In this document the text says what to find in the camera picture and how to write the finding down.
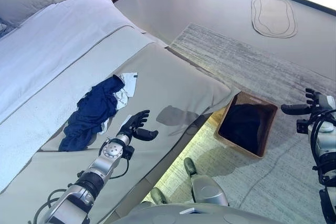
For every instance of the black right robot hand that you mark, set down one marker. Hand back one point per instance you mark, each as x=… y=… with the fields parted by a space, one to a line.
x=317 y=102

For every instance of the silver right robot leg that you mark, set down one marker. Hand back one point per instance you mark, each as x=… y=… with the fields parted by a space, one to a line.
x=207 y=190

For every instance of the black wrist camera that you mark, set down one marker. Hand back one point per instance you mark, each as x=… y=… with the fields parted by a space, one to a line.
x=303 y=126
x=128 y=152

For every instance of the white garment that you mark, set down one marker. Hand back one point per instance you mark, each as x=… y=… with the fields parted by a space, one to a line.
x=130 y=82

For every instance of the white duvet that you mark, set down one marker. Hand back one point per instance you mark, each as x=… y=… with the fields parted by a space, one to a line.
x=57 y=40

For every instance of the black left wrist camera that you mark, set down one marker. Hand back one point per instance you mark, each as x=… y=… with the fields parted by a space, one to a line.
x=128 y=152

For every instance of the navy blue garment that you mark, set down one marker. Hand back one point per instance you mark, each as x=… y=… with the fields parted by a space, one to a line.
x=92 y=113

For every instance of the grey robot torso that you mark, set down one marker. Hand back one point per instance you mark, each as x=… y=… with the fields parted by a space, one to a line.
x=183 y=214

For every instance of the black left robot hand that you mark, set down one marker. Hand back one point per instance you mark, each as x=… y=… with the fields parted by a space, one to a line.
x=134 y=125

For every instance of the grey striped area rug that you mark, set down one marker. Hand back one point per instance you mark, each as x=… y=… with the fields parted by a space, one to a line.
x=262 y=72

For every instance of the patterned grey pillow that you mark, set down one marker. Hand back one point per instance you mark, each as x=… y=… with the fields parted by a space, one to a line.
x=4 y=28

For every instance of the bed with grey blanket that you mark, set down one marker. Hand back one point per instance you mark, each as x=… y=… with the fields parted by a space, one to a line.
x=162 y=87

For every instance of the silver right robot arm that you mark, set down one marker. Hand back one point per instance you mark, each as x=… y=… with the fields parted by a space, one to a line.
x=325 y=150

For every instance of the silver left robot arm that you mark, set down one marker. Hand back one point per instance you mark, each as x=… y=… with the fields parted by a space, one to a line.
x=99 y=166

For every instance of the small oval grey rug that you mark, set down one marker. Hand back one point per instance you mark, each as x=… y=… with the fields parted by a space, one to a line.
x=274 y=15

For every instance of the brown wicker basket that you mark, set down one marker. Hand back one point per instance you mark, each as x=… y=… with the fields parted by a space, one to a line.
x=267 y=132

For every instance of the plain grey pillow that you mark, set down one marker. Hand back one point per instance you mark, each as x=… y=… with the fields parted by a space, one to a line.
x=34 y=1

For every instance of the black garment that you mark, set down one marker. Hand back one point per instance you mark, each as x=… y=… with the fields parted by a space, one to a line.
x=241 y=127

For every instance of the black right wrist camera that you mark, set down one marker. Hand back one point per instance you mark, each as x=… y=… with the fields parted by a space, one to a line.
x=303 y=126

